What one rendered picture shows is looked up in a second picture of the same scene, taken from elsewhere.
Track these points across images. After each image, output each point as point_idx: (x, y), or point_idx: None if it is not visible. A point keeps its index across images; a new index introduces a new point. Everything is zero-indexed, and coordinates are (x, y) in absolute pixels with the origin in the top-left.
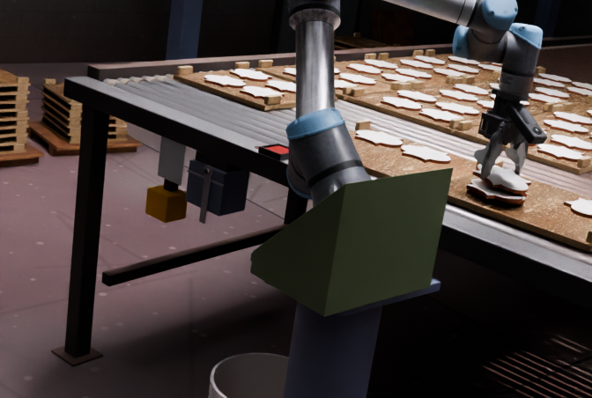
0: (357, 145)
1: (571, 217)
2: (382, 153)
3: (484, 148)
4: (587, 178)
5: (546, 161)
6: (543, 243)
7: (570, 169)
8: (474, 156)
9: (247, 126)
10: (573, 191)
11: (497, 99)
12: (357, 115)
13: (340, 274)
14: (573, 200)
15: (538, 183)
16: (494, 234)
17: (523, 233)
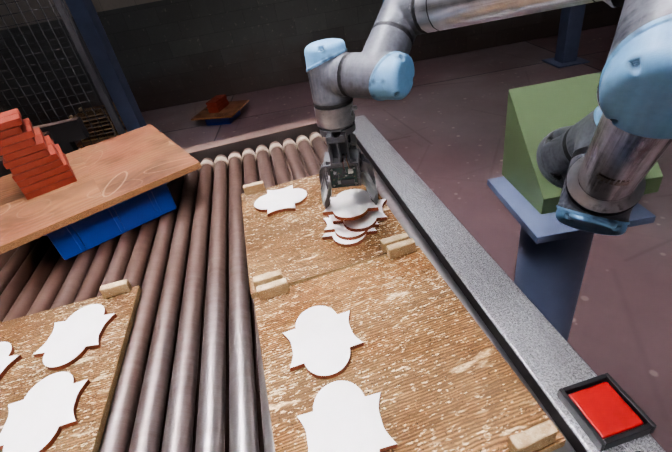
0: (418, 402)
1: (320, 193)
2: (393, 356)
3: (367, 184)
4: (147, 280)
5: (130, 322)
6: (380, 179)
7: (138, 296)
8: (373, 198)
9: None
10: (218, 253)
11: (347, 141)
12: None
13: None
14: (270, 218)
15: (257, 251)
16: (410, 190)
17: (384, 187)
